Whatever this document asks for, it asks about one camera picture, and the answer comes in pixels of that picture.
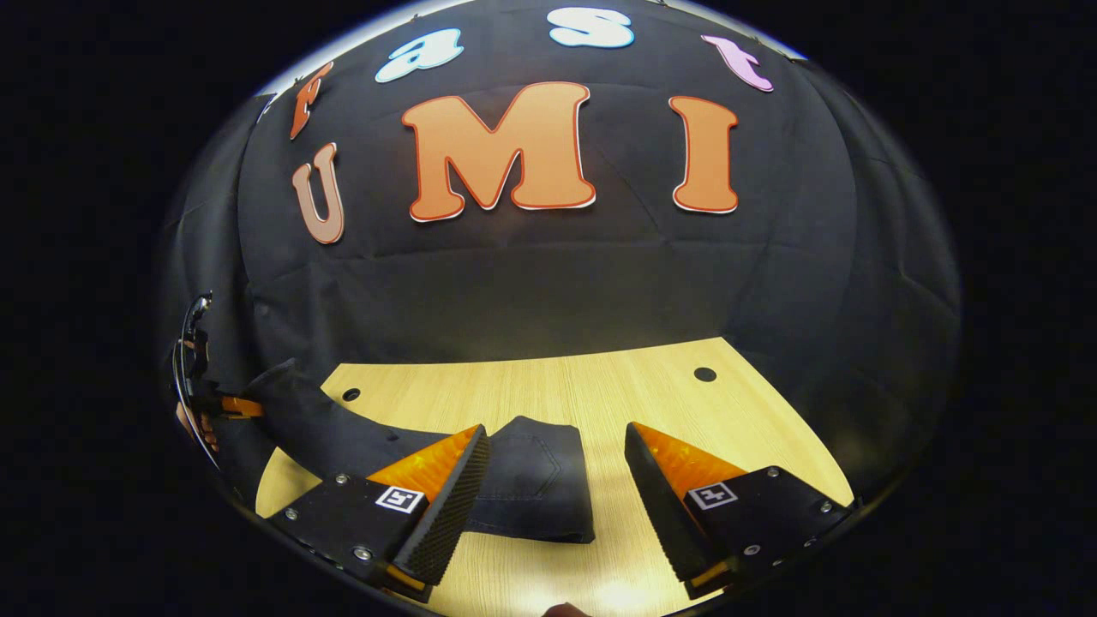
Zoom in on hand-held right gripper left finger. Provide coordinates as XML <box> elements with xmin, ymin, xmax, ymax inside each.
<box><xmin>266</xmin><ymin>423</ymin><xmax>492</xmax><ymax>603</ymax></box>

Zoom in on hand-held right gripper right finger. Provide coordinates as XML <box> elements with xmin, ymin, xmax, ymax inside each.
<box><xmin>623</xmin><ymin>421</ymin><xmax>859</xmax><ymax>602</ymax></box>

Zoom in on black jeans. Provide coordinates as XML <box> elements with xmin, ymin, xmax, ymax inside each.
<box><xmin>243</xmin><ymin>358</ymin><xmax>597</xmax><ymax>545</ymax></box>

